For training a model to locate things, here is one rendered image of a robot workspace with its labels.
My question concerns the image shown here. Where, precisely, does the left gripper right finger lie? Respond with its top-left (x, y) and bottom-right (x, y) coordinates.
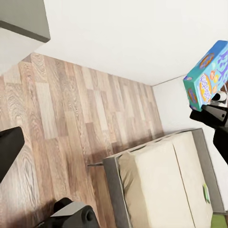
top-left (213, 126), bottom-right (228, 165)

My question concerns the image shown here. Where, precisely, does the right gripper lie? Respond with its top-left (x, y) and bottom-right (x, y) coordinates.
top-left (190, 105), bottom-right (228, 129)

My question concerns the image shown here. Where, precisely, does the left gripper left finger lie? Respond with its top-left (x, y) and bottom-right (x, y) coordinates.
top-left (0, 126), bottom-right (25, 183)

